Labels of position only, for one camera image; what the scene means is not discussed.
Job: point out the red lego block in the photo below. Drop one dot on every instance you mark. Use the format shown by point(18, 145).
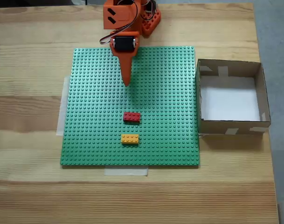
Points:
point(132, 116)

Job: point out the green lego baseplate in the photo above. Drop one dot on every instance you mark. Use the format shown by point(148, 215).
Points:
point(97, 105)

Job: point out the yellow lego block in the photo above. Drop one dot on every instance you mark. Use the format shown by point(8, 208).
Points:
point(130, 138)

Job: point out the open cardboard box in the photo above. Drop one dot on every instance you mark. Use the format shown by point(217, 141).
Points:
point(214, 128)

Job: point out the translucent masking tape strip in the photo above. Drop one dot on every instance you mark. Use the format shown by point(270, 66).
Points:
point(61, 105)
point(125, 172)

